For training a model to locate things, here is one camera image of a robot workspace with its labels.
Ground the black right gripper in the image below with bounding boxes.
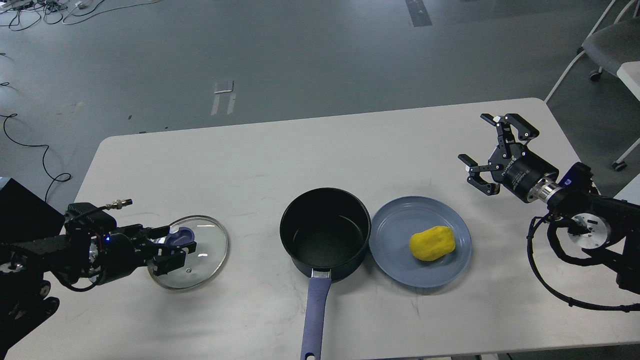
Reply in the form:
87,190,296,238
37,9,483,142
457,112,559,203

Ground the white side table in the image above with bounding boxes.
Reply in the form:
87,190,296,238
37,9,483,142
615,61,640,101

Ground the yellow potato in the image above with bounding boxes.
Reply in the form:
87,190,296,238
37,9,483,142
409,225,457,262

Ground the cable bundle on floor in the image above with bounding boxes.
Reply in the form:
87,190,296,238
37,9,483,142
0,0,161,33

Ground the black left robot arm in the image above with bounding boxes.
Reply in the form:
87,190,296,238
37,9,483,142
1,199,197,359

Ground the black box at left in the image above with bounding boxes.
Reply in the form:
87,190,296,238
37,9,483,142
0,177,66,244

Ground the grey office chair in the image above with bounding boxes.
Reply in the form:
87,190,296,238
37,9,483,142
544,0,640,172

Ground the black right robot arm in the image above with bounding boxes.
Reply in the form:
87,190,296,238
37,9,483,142
458,113,640,313

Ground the black saucepan with blue handle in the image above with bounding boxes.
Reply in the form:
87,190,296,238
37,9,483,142
279,187,371,360

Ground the black floor cable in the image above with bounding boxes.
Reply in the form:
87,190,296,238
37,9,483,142
0,113,72,203

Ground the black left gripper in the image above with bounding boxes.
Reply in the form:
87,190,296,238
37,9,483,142
90,225,197,286

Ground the blue plate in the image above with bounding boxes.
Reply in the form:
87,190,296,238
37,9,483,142
369,196,473,289

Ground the glass pot lid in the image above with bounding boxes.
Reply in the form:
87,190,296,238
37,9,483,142
147,215,230,291

